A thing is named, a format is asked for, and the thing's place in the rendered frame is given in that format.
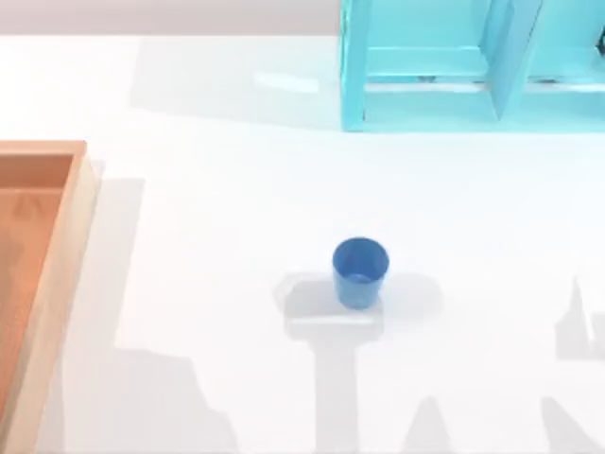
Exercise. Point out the light blue rack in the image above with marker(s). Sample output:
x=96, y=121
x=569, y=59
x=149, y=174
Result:
x=425, y=104

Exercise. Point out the blue cup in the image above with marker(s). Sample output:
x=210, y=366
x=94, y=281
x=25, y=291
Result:
x=360, y=284

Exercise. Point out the shallow salmon-coloured box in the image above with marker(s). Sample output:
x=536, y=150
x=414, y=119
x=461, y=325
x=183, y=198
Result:
x=28, y=265

